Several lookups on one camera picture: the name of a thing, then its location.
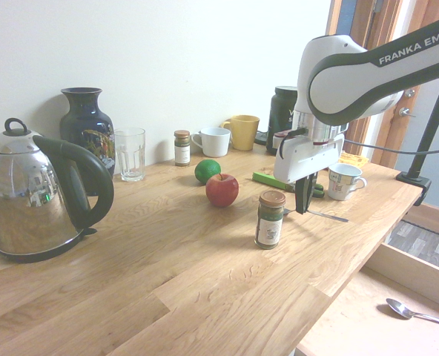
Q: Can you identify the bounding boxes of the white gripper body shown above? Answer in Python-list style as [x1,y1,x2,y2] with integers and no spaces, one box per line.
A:
[273,131,346,185]

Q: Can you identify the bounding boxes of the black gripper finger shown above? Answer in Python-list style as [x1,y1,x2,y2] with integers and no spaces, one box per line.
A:
[303,173,316,213]
[294,177,306,215]

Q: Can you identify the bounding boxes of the silver metal fork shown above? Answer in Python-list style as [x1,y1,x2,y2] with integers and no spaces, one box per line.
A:
[283,207,349,223]

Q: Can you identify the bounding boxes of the open wooden drawer white front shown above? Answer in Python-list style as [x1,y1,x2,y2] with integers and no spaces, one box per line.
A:
[295,240,439,356]

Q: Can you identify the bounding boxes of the white cup with checked band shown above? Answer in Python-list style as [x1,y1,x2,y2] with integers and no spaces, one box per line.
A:
[327,163,369,202]

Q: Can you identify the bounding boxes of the green sheathed scissors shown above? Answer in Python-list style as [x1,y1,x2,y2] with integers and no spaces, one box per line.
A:
[251,171,325,200]

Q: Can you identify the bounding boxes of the large green herb spice jar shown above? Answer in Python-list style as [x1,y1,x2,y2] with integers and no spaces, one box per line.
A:
[254,190,287,250]

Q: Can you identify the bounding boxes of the yellow folded cloth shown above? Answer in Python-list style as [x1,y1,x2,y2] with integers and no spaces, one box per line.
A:
[338,151,370,168]

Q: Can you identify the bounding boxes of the black Vega protein tub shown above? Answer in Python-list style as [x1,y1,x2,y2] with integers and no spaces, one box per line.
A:
[265,85,299,155]

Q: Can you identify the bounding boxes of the yellow mug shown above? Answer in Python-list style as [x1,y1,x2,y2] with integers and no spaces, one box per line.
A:
[219,114,261,151]

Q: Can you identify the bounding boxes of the red apple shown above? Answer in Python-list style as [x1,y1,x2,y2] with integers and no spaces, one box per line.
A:
[205,173,240,208]

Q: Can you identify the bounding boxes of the plain white mug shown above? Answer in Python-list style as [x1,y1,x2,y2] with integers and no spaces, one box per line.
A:
[190,127,231,158]

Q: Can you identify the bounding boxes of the green lime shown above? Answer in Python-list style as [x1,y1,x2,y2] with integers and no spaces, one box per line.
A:
[194,159,222,185]

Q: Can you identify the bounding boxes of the small green herb spice jar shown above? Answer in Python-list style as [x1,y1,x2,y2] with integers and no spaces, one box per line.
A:
[174,129,191,168]

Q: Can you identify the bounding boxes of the silver metal spoon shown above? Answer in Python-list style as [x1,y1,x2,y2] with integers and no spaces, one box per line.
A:
[386,297,439,330]

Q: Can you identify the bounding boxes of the clear drinking glass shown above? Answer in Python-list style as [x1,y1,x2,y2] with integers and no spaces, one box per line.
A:
[113,127,147,182]

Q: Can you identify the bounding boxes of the dark blue painted vase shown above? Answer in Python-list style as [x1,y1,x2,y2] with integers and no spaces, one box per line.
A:
[59,87,116,197]

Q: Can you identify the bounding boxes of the stainless steel electric kettle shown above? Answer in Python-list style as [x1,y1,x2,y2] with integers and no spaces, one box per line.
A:
[0,117,115,264]

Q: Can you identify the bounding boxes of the dark grey camera cable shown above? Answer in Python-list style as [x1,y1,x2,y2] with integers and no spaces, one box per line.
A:
[277,128,439,161]

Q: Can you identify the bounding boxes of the black clamp camera stand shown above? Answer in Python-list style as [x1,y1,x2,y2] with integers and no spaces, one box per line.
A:
[396,76,439,207]

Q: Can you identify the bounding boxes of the wooden door frame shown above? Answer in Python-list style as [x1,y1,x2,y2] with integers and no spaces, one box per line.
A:
[325,0,439,168]

